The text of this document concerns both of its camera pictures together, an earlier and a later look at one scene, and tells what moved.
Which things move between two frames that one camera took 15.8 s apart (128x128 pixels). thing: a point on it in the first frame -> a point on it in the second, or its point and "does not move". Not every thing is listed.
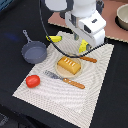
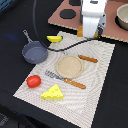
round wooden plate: [67, 66] does not move
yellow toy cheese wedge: [83, 46] -> [53, 92]
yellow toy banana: [53, 38] does not move
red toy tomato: [32, 81] does not move
